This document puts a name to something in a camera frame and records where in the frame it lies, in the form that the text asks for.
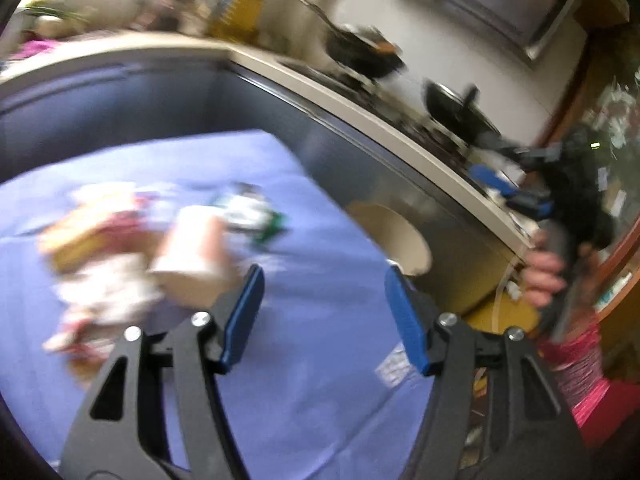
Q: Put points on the black wok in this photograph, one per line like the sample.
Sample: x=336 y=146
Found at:
x=360 y=50

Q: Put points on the blue tablecloth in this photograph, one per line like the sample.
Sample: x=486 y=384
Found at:
x=280 y=360

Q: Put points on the gas stove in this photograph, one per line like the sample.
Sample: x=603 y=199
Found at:
x=380 y=95

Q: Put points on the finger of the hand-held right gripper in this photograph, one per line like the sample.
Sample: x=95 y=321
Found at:
x=530 y=206
x=492 y=178

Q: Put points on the round brown cardboard bin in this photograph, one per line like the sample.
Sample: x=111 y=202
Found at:
x=395 y=240

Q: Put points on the beige kitchen countertop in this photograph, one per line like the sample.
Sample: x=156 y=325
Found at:
x=310 y=87

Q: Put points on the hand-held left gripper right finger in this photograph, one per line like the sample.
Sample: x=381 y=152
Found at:
x=407 y=320

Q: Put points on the green potted plant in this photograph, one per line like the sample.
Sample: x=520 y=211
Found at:
x=50 y=12

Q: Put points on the grey steel cabinet front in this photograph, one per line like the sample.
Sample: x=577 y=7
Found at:
x=280 y=125

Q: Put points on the person's right forearm pink sleeve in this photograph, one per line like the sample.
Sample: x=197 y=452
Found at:
x=580 y=360

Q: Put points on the steel range hood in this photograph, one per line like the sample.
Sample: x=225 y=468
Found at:
x=490 y=5

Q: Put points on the green foil snack wrapper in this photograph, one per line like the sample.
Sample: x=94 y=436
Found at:
x=250 y=210

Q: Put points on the yellow box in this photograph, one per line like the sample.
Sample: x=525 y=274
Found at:
x=237 y=7

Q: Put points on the wooden glass display cabinet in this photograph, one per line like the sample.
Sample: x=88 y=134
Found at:
x=620 y=125

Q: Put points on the person's right hand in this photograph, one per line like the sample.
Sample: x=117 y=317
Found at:
x=542 y=280

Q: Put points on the small white label sticker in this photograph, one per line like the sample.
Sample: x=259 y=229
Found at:
x=396 y=365

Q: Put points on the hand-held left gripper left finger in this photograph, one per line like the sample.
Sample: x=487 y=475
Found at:
x=245 y=310

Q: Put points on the black frying pan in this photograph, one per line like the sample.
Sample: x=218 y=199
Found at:
x=457 y=110

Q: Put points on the beige foil snack pouch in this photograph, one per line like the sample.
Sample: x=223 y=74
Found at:
x=187 y=247

